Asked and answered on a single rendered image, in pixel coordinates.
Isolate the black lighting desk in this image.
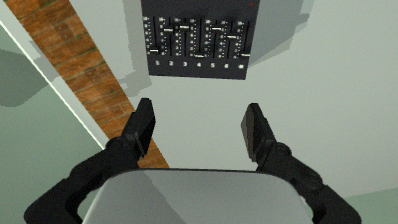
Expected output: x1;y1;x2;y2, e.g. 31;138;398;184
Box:
141;0;260;80

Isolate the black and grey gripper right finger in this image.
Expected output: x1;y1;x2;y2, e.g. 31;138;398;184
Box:
241;103;362;224

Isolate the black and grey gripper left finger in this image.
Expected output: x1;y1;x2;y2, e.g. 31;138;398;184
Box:
23;98;156;224

